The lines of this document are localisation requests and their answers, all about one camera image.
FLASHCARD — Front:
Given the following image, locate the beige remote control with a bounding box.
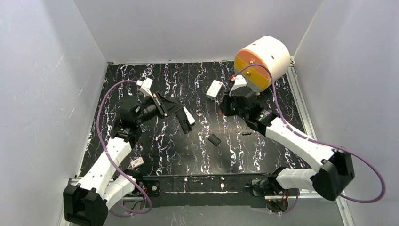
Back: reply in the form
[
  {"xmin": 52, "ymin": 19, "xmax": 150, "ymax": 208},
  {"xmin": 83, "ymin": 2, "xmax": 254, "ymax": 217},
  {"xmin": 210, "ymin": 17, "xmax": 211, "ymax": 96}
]
[{"xmin": 183, "ymin": 107, "xmax": 195, "ymax": 125}]

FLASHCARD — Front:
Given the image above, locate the black remote battery cover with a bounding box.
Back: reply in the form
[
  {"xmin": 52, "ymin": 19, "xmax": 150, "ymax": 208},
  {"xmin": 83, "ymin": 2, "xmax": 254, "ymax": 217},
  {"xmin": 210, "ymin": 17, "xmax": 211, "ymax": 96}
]
[{"xmin": 207, "ymin": 134, "xmax": 221, "ymax": 146}]

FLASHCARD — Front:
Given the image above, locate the black cylindrical remote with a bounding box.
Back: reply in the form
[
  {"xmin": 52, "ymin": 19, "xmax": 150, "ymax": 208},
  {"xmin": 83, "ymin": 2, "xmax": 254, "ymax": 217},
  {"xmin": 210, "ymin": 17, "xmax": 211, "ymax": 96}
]
[{"xmin": 175, "ymin": 108, "xmax": 192, "ymax": 134}]

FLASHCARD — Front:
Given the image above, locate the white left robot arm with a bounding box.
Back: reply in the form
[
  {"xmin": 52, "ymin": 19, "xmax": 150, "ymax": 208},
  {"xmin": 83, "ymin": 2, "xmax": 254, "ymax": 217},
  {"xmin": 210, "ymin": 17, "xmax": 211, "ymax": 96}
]
[{"xmin": 63, "ymin": 93, "xmax": 192, "ymax": 226}]

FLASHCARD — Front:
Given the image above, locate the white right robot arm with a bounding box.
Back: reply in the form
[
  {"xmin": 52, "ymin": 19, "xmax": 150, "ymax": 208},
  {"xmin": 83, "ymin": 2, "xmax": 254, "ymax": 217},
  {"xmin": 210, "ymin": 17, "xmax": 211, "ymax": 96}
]
[{"xmin": 219, "ymin": 87, "xmax": 355, "ymax": 201}]

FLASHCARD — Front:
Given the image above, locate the white remote with red button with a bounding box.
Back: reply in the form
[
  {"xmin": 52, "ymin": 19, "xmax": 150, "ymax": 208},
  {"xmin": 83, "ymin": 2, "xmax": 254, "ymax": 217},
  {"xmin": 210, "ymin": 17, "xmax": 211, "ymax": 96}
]
[{"xmin": 206, "ymin": 80, "xmax": 223, "ymax": 100}]

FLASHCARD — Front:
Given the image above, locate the small white red remote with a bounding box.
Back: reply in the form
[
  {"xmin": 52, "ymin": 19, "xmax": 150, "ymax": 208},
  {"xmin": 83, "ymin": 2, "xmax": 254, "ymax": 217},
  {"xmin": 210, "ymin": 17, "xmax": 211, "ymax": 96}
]
[{"xmin": 130, "ymin": 157, "xmax": 144, "ymax": 169}]

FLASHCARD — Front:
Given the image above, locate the round drawer cabinet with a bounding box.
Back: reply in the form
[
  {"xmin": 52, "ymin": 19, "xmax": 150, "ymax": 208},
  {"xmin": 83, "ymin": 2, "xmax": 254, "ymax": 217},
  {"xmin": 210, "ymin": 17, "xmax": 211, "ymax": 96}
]
[{"xmin": 233, "ymin": 36, "xmax": 290, "ymax": 93}]

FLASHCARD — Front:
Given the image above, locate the black base bar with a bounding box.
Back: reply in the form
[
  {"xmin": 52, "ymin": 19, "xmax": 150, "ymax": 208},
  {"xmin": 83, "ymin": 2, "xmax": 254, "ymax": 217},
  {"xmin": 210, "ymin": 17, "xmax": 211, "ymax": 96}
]
[{"xmin": 140, "ymin": 173, "xmax": 267, "ymax": 208}]

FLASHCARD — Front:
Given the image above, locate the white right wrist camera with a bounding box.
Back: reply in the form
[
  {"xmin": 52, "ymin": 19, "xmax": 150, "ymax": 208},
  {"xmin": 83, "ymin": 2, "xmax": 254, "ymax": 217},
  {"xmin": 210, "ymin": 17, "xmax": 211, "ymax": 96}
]
[{"xmin": 229, "ymin": 74, "xmax": 247, "ymax": 96}]

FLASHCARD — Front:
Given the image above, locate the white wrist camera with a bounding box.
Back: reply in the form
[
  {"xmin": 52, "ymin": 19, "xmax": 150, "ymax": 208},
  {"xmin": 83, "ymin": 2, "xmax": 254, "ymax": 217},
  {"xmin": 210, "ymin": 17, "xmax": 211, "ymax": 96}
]
[
  {"xmin": 229, "ymin": 74, "xmax": 247, "ymax": 96},
  {"xmin": 136, "ymin": 78, "xmax": 153, "ymax": 98}
]

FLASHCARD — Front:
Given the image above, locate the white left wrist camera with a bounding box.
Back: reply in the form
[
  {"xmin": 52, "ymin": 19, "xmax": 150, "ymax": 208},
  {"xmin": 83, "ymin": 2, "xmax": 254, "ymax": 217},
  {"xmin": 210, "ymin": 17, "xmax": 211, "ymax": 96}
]
[{"xmin": 136, "ymin": 78, "xmax": 153, "ymax": 98}]

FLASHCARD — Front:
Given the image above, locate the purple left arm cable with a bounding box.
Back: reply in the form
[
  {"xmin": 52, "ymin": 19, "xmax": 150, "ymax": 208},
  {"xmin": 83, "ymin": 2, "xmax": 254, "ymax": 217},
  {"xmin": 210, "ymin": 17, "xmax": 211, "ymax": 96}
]
[{"xmin": 96, "ymin": 80, "xmax": 153, "ymax": 218}]

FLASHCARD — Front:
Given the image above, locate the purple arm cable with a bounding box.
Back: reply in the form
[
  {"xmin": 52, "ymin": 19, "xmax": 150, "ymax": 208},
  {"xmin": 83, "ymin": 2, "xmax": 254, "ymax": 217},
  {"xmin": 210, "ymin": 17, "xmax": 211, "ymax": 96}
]
[
  {"xmin": 96, "ymin": 80, "xmax": 153, "ymax": 218},
  {"xmin": 238, "ymin": 63, "xmax": 386, "ymax": 204}
]

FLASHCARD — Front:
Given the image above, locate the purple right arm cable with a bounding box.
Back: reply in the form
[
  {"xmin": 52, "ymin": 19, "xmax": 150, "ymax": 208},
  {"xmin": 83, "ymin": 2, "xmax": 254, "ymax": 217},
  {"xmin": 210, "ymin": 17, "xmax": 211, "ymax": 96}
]
[{"xmin": 238, "ymin": 63, "xmax": 386, "ymax": 204}]

